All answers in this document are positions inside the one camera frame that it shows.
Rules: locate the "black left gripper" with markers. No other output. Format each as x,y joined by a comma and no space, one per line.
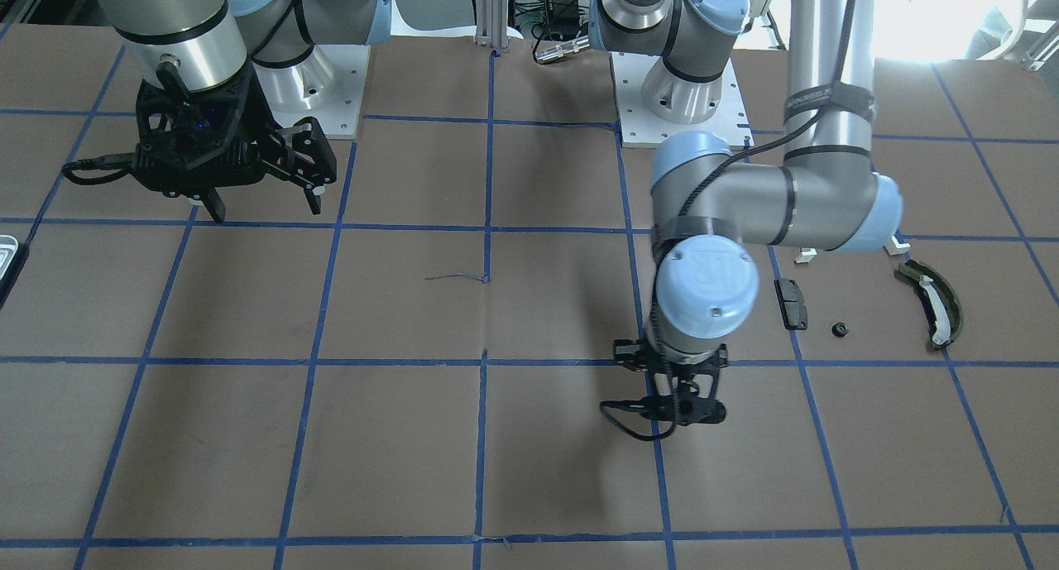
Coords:
631,354

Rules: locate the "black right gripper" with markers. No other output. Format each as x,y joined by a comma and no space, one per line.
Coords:
259,120

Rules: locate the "aluminium frame post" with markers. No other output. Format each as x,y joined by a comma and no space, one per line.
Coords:
491,22

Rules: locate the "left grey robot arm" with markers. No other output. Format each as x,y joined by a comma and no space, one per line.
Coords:
708,202

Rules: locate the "black brake pad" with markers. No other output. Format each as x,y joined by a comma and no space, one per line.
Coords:
792,304

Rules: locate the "white curved plastic part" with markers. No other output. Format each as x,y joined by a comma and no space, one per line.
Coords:
807,256

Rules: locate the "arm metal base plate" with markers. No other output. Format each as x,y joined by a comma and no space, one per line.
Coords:
328,85
654,106

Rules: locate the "green curved brake shoe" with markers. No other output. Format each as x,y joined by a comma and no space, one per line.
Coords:
939,300

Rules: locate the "black device behind table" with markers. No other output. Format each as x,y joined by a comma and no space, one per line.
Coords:
562,17

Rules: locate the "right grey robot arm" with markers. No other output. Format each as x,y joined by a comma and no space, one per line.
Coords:
210,40

